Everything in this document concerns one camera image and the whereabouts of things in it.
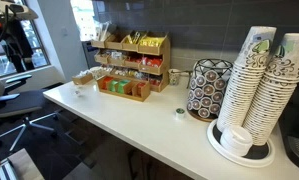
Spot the yellow packets pile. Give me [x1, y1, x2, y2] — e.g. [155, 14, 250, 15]
[126, 68, 147, 79]

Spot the small wooden sachet box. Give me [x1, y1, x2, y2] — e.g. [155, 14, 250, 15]
[71, 70, 94, 86]

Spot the narrow bright window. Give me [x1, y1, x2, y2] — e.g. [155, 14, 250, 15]
[70, 0, 97, 43]

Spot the tall patterned paper cup stack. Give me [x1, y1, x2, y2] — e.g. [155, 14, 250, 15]
[216, 25, 277, 134]
[242, 32, 299, 147]

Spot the white round cup tray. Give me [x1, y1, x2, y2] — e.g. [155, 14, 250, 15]
[206, 119, 276, 169]

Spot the red-orange tea sachet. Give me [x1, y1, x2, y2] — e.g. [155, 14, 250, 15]
[101, 76, 114, 91]

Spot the black wire coffee pod holder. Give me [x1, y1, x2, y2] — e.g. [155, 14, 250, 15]
[186, 58, 234, 123]

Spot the white packets pile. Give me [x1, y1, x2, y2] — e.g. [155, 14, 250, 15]
[110, 49, 126, 61]

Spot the white sachets pile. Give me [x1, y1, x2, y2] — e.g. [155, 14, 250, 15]
[76, 69, 92, 78]

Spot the yellow-green sachets pile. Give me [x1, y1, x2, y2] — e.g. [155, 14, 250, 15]
[126, 30, 144, 45]

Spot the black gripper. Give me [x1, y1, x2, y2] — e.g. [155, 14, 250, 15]
[12, 49, 27, 72]

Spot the dark wood lower cabinet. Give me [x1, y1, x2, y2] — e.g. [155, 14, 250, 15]
[98, 133, 193, 180]

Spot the tiered wooden condiment organizer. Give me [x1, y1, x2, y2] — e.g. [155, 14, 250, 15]
[90, 29, 172, 94]

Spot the grey office chair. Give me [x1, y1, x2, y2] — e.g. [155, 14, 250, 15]
[0, 73, 63, 154]

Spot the wooden tea sachet tray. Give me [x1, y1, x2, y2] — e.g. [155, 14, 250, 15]
[96, 74, 152, 103]

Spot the black lower cabinet handle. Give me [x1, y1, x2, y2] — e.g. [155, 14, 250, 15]
[126, 149, 139, 180]

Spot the yellow sachets pile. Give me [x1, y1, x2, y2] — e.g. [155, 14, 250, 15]
[139, 35, 165, 48]

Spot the wooden side table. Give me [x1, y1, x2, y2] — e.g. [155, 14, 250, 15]
[7, 148, 45, 180]

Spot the green-lid coffee pod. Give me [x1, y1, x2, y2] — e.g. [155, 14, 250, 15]
[174, 107, 187, 120]

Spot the teal tea sachet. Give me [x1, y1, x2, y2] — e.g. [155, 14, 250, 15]
[117, 79, 132, 95]

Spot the white wrapped stirrers bundle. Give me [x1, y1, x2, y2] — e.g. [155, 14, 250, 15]
[94, 21, 114, 43]

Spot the black coffee machine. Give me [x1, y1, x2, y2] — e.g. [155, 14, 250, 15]
[278, 76, 299, 174]

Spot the red tea sachet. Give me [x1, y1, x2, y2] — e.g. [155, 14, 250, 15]
[136, 82, 147, 98]

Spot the white cup lid stack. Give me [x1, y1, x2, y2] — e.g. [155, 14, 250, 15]
[219, 124, 254, 158]

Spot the green tea sachet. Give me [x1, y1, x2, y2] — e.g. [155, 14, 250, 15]
[108, 79, 119, 93]

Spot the red packets pile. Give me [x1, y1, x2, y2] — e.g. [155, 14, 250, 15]
[148, 76, 163, 87]
[126, 55, 142, 66]
[141, 55, 164, 69]

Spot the large office window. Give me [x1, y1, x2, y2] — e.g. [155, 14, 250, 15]
[0, 0, 52, 79]

